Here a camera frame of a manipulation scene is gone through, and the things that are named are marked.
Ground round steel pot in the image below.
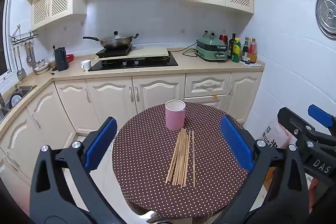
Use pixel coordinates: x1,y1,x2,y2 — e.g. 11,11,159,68
9,93,23,109

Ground dark oil bottle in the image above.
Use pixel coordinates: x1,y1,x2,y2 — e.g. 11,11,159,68
228,33,237,60

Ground steel wok lid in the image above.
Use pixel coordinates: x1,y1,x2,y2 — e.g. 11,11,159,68
101,31,132,42

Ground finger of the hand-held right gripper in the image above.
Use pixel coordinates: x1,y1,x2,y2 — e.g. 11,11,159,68
308,105,336,134
277,107,319,140

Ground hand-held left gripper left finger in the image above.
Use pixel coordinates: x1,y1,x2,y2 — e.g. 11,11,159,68
30,116,118,224

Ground cream large drawer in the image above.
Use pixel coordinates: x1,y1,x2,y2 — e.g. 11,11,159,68
184,73,231,98

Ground stack of small bowls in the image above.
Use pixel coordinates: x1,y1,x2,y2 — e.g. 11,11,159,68
34,59,50,75

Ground bunch of wooden chopsticks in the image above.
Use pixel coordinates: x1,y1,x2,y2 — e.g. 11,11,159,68
165,128,196,188

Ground cream kitchen base cabinets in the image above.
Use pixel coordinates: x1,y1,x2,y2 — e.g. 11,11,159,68
0,61,265,188

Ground green yellow bottle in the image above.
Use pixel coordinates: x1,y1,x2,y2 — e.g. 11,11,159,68
231,38,241,63

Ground cream shallow drawer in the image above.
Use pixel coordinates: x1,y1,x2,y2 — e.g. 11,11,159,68
184,94,229,109

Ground person's right hand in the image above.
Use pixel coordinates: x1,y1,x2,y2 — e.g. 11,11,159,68
309,179,319,214

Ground white tray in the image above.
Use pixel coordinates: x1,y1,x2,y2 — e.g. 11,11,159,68
238,60,263,67

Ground steel wall rack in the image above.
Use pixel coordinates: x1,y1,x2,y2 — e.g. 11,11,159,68
10,25,39,46

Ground dark soy sauce bottle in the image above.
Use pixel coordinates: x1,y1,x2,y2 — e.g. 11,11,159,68
241,37,250,62

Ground window frame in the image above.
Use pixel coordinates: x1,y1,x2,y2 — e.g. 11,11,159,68
0,0,13,77

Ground black electric kettle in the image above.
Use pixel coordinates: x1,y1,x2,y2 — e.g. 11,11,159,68
54,47,69,72

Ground orange sauce bottle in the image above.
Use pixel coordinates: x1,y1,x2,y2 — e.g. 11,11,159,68
249,38,257,64

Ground steel sink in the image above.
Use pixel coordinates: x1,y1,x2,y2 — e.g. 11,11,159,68
0,85,37,122

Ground black power cable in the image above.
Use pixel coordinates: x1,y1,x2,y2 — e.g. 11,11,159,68
168,47,197,58

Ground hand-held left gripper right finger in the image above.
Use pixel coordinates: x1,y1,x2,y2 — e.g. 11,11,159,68
213,115,310,224

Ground steel hanging spoon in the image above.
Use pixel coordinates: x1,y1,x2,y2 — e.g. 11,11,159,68
29,42,38,68

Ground pink cup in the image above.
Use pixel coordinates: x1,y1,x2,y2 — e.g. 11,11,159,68
165,100,186,131

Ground black glass gas hob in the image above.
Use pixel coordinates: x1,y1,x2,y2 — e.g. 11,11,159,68
88,52,179,72

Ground green electric cooking pot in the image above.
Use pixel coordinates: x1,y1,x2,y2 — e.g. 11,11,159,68
195,31,229,63

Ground black induction cooker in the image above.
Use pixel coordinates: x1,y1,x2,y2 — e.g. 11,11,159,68
95,44,136,58

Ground round steel steamer plate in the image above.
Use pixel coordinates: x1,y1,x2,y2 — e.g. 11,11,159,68
316,0,336,38

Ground beige board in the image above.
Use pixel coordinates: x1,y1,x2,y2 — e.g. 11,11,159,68
96,47,168,61

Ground steel wok black handle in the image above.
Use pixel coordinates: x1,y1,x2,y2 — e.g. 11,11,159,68
83,31,139,49

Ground white printed plastic bag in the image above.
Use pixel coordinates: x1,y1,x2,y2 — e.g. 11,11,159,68
262,111,296,149

